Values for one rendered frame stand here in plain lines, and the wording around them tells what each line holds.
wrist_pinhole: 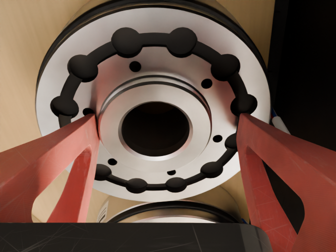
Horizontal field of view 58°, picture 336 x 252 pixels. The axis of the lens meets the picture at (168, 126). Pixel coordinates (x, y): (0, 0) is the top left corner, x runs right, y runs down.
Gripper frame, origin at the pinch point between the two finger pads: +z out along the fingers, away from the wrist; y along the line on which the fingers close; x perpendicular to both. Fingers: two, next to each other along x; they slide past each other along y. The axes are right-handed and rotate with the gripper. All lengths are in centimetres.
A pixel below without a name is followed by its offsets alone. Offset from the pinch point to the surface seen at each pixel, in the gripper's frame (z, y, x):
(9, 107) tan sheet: 3.8, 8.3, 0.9
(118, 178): 1.1, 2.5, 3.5
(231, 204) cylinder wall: 3.3, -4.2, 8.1
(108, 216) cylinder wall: 2.1, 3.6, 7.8
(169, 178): 1.0, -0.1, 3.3
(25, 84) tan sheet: 3.8, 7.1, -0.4
